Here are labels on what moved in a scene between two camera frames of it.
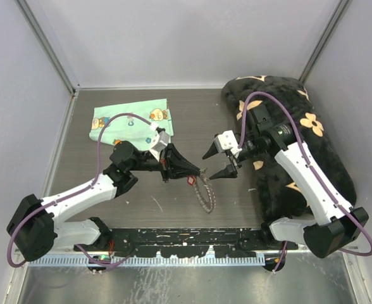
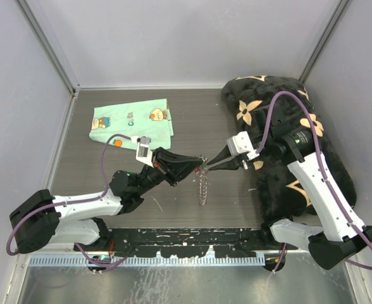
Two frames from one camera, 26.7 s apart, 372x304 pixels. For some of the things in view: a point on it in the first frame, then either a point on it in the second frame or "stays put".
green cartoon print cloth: [130, 128] stays put
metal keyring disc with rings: [210, 190] to [202, 170]
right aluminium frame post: [325, 38] stays put
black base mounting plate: [224, 242] stays put
